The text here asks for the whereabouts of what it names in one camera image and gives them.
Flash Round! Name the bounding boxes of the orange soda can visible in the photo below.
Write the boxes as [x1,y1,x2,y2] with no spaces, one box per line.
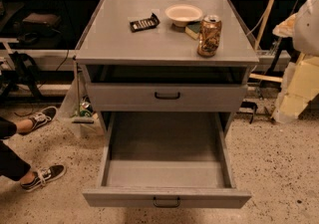
[197,15,222,57]

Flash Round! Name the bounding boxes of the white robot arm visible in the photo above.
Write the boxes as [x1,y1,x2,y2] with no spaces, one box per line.
[272,0,319,123]

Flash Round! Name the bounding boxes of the grey drawer cabinet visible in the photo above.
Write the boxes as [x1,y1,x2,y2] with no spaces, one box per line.
[77,0,258,129]

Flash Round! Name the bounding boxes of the closed grey upper drawer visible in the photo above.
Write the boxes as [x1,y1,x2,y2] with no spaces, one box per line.
[86,83,247,112]

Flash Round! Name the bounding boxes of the open grey middle drawer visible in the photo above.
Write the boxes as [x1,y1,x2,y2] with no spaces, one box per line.
[83,112,251,208]

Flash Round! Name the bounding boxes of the black snack wrapper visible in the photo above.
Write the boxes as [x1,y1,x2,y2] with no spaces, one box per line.
[130,14,160,33]

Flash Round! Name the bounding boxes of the green yellow sponge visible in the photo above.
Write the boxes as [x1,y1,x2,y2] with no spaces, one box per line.
[185,21,200,40]

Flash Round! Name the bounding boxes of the clear plastic trash bin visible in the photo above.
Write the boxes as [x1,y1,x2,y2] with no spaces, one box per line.
[57,78,105,138]

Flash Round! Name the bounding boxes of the white bowl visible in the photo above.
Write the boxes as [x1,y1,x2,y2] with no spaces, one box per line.
[165,4,202,28]

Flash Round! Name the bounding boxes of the upper black white sneaker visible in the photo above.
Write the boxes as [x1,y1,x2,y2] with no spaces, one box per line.
[18,107,58,134]

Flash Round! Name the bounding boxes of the black white sneaker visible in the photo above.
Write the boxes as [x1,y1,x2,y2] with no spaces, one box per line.
[18,107,58,134]
[20,164,67,192]

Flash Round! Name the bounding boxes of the black folding stand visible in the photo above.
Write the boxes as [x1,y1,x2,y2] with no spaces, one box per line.
[0,52,44,101]

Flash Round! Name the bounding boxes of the lower black white sneaker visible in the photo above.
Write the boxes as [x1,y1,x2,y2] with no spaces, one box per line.
[20,164,67,192]

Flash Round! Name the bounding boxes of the black bag on shelf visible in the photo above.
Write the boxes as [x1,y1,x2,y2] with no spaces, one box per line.
[22,13,61,37]

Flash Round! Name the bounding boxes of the person's black trouser leg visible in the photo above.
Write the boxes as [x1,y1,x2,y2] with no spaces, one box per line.
[0,117,31,181]

